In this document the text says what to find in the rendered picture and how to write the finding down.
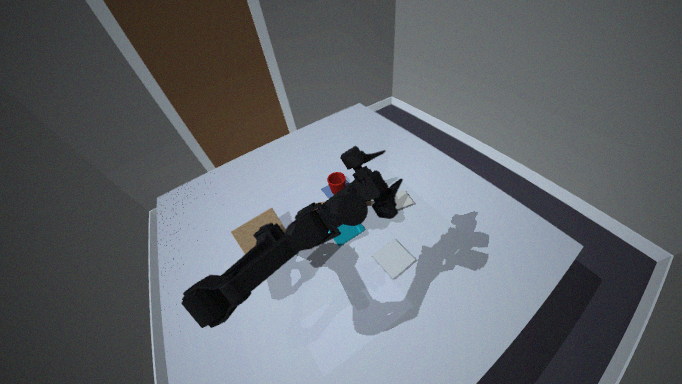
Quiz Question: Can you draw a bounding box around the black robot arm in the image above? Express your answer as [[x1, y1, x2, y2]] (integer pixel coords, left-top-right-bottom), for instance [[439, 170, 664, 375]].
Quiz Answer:
[[182, 166, 389, 328]]

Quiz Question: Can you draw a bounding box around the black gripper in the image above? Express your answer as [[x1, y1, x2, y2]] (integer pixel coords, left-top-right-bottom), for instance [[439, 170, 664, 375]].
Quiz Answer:
[[339, 145, 403, 219]]

